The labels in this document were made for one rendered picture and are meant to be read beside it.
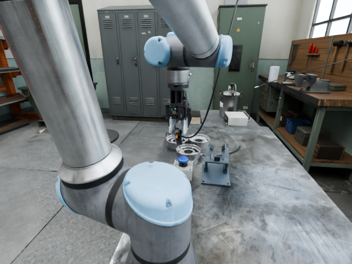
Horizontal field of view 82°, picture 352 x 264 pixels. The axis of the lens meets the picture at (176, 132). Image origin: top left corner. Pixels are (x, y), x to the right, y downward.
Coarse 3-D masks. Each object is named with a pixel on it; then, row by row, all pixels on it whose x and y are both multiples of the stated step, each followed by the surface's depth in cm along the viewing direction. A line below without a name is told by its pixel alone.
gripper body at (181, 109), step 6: (168, 84) 67; (186, 84) 66; (174, 90) 64; (180, 90) 64; (174, 96) 67; (180, 96) 67; (168, 102) 69; (174, 102) 67; (180, 102) 67; (186, 102) 69; (174, 108) 67; (180, 108) 66; (186, 108) 68; (174, 114) 69; (180, 114) 67; (186, 114) 68
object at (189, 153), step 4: (184, 144) 91; (188, 144) 91; (196, 148) 90; (200, 148) 87; (176, 152) 87; (184, 152) 89; (188, 152) 89; (192, 152) 86; (200, 152) 85; (180, 156) 83; (188, 156) 82; (192, 156) 82; (196, 156) 83; (192, 160) 84; (196, 160) 85
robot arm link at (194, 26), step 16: (160, 0) 27; (176, 0) 28; (192, 0) 29; (176, 16) 31; (192, 16) 32; (208, 16) 36; (176, 32) 36; (192, 32) 36; (208, 32) 38; (192, 48) 41; (208, 48) 43; (224, 48) 46; (192, 64) 52; (208, 64) 50; (224, 64) 48
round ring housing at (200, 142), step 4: (196, 136) 103; (200, 136) 102; (204, 136) 101; (188, 140) 98; (196, 140) 100; (200, 140) 100; (204, 140) 98; (208, 140) 95; (192, 144) 95; (196, 144) 93; (200, 144) 93; (204, 144) 94; (208, 144) 96; (204, 148) 95
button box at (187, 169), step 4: (176, 160) 76; (176, 164) 74; (180, 164) 73; (184, 164) 73; (188, 164) 74; (192, 164) 74; (180, 168) 71; (184, 168) 71; (188, 168) 71; (192, 168) 71; (184, 172) 71; (188, 172) 70; (192, 172) 74; (188, 176) 71
